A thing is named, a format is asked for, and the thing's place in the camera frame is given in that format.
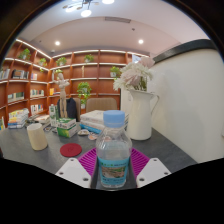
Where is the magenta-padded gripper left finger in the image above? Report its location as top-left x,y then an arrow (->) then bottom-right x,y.
54,147 -> 99,189

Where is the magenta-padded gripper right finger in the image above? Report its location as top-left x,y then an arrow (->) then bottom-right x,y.
130,147 -> 172,188

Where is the clear blue-capped water bottle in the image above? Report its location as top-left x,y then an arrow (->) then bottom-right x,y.
95,109 -> 133,190

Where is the flat round red coaster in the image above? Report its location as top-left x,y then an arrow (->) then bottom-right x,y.
59,142 -> 83,158

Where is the small painted pebble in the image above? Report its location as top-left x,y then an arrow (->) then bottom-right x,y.
77,128 -> 90,137
87,132 -> 99,141

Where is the green white box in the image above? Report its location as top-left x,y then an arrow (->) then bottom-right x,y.
56,117 -> 78,139

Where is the white blue-edged book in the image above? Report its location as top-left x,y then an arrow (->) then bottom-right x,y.
79,120 -> 130,135

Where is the cream cup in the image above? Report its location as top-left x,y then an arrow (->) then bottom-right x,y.
26,122 -> 49,152

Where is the white jug vase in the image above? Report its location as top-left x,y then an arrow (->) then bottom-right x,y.
125,89 -> 160,141

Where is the tall green white carton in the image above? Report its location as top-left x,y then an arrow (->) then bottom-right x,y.
48,103 -> 60,128

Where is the dark magazine stack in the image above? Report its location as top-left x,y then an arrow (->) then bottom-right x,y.
29,114 -> 52,126

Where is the dark blue chair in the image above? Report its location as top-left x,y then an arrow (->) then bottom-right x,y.
56,97 -> 78,123

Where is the beige chair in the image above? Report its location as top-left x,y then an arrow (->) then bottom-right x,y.
85,97 -> 118,114

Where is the colourful book stack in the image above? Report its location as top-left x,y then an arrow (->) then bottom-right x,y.
7,108 -> 30,130

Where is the wooden artist mannequin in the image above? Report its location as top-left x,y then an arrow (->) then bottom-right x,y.
53,72 -> 71,119

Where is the pink white flower bouquet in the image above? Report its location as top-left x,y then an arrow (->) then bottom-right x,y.
112,56 -> 156,93

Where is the wooden shelf unit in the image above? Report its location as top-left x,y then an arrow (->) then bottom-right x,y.
0,38 -> 149,133

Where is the ceiling air vent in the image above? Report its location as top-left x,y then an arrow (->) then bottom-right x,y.
104,16 -> 132,24

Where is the ceiling chandelier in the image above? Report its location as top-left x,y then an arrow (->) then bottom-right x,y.
62,0 -> 115,18

